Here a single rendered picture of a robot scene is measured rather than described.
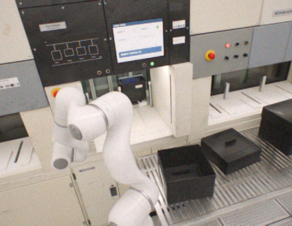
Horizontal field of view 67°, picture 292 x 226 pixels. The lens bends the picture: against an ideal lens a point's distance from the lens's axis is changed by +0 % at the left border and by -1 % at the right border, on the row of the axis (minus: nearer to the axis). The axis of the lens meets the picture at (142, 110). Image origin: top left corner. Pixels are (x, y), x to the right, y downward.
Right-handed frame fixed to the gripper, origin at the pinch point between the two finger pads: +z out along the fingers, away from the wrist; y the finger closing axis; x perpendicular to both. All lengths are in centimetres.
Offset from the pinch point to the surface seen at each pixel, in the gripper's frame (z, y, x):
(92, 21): 12, 27, 51
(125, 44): 12, 43, 36
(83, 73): 12.4, 16.6, 24.2
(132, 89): 64, 54, -15
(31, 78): 11.6, -10.3, 26.6
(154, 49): 12, 59, 31
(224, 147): -13, 96, -34
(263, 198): -49, 99, -44
